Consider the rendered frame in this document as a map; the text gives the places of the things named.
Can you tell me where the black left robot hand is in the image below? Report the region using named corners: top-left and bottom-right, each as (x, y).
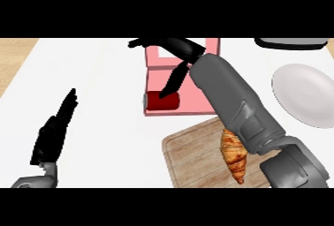
top-left (28, 87), bottom-right (80, 166)

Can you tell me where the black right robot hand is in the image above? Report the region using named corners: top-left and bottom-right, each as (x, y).
top-left (127, 37), bottom-right (207, 100)

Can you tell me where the pink cardboard box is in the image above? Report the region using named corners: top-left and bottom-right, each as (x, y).
top-left (143, 37), bottom-right (222, 117)

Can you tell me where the red can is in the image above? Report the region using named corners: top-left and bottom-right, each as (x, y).
top-left (143, 90), bottom-right (182, 111)

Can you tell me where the wooden cutting board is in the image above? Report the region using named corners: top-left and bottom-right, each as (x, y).
top-left (161, 115), bottom-right (284, 189)

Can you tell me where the white plate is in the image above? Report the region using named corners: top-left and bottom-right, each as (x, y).
top-left (270, 63), bottom-right (334, 130)

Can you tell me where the golden brown croissant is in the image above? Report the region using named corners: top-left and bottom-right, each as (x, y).
top-left (219, 127), bottom-right (250, 185)

